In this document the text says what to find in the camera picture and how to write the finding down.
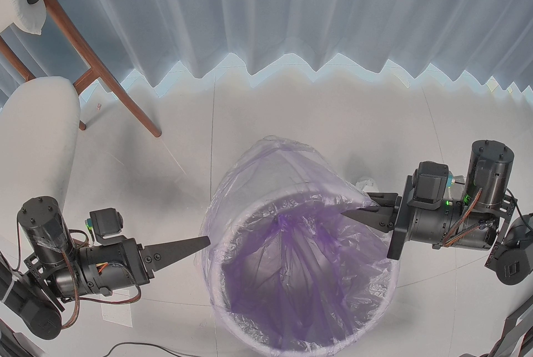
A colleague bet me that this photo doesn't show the thin black cable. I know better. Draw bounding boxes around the thin black cable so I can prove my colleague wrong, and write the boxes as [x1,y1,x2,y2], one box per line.
[109,342,190,357]

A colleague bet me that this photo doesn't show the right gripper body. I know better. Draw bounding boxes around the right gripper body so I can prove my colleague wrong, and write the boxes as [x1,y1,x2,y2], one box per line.
[387,176,469,261]

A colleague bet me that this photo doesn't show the wooden chair white cushions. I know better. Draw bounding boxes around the wooden chair white cushions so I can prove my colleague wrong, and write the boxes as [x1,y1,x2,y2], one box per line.
[0,0,163,218]

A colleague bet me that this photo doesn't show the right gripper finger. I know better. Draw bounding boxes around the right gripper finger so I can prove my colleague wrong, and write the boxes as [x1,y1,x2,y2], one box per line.
[366,192,403,208]
[341,207,397,234]

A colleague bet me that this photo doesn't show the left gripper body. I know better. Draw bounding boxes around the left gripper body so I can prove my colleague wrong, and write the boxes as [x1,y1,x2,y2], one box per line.
[79,238,154,298]

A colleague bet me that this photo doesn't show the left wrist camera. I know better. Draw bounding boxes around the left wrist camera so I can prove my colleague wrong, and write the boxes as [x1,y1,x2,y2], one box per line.
[85,207,125,248]

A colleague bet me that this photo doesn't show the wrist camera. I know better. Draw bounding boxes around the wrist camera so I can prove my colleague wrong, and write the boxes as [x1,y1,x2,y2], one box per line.
[85,207,125,248]
[406,161,454,209]

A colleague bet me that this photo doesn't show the white trash bin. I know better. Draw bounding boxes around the white trash bin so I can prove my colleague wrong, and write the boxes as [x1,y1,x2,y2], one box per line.
[210,188,396,353]

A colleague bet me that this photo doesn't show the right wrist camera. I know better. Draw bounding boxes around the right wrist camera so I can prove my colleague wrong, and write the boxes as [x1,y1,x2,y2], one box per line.
[406,161,454,209]

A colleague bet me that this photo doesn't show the purple plastic bag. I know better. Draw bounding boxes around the purple plastic bag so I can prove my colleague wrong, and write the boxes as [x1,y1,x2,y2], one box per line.
[200,135,401,353]

